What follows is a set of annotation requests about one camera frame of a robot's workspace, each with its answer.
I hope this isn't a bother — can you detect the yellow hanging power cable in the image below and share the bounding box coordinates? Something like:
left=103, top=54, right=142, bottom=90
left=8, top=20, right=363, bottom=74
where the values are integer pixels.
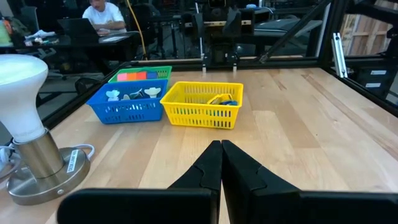
left=125, top=0, right=149, bottom=61

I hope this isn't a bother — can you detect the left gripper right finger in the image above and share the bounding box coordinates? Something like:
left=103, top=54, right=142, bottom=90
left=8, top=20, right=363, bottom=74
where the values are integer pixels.
left=221, top=139, right=301, bottom=224

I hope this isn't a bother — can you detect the black case with white labels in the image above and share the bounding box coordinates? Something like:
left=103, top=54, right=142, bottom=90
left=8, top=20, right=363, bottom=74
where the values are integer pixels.
left=353, top=67, right=398, bottom=100

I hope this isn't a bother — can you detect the black desk top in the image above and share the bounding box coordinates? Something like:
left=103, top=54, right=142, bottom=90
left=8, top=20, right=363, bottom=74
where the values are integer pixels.
left=0, top=30, right=141, bottom=55

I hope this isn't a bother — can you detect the light grey staple remover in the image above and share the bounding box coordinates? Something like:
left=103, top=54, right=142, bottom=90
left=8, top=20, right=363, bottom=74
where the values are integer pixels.
left=144, top=86, right=162, bottom=99

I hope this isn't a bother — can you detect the white mushroom table lamp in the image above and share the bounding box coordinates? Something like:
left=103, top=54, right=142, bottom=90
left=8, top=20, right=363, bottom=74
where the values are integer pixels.
left=0, top=54, right=91, bottom=206

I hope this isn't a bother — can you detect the black laptop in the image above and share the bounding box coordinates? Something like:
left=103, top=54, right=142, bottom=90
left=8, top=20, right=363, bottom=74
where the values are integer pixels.
left=57, top=17, right=100, bottom=39

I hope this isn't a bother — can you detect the person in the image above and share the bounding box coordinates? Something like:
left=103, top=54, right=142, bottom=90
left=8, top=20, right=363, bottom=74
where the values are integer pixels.
left=81, top=0, right=127, bottom=35

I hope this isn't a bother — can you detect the blue plastic basket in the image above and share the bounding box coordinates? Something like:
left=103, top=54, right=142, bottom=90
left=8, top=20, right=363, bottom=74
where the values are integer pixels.
left=86, top=78, right=169, bottom=125

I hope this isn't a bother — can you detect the white crumpled cloth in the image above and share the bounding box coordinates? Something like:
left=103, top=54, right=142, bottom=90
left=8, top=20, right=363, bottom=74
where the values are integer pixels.
left=24, top=29, right=57, bottom=40

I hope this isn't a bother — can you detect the silver mount bracket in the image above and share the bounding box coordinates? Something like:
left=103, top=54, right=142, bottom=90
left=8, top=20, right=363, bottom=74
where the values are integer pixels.
left=331, top=32, right=348, bottom=78

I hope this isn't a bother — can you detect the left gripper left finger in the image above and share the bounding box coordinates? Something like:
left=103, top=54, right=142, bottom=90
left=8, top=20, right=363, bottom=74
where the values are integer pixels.
left=167, top=140, right=223, bottom=224

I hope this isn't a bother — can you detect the yellow plastic basket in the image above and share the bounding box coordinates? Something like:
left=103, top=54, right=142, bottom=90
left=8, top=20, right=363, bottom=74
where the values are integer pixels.
left=159, top=81, right=244, bottom=130

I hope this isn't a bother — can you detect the wooden panel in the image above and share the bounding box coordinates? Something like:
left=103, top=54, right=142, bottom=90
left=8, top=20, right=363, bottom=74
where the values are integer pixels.
left=340, top=0, right=398, bottom=57

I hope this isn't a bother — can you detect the green plastic basket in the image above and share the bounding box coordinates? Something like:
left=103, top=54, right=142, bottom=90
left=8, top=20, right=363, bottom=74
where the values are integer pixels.
left=108, top=65, right=173, bottom=91

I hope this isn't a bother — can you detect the black office chair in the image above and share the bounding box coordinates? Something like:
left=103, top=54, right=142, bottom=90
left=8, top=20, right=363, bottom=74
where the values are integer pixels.
left=19, top=6, right=40, bottom=34

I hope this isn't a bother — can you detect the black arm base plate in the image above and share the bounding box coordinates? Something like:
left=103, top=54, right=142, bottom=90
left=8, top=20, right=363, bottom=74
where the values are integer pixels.
left=201, top=52, right=239, bottom=75

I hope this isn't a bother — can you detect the grey-blue staple remover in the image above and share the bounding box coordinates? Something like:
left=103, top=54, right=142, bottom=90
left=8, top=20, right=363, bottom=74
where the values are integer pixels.
left=121, top=88, right=144, bottom=101

